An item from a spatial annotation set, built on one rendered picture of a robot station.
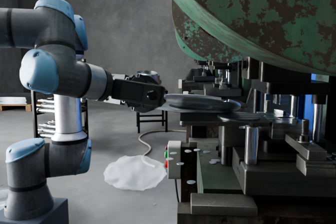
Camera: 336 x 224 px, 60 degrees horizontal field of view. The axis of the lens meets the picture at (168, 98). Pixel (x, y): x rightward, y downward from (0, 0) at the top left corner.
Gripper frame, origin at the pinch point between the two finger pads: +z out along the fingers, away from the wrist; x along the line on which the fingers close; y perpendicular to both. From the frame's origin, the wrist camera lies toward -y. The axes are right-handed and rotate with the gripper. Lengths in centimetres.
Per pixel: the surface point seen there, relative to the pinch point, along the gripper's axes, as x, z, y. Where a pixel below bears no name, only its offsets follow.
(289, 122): 0.7, 23.4, -24.9
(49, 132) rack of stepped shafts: 43, 94, 231
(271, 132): 4.1, 21.7, -21.1
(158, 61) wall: -121, 473, 462
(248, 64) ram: -13.1, 14.8, -14.9
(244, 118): 1.6, 18.1, -14.4
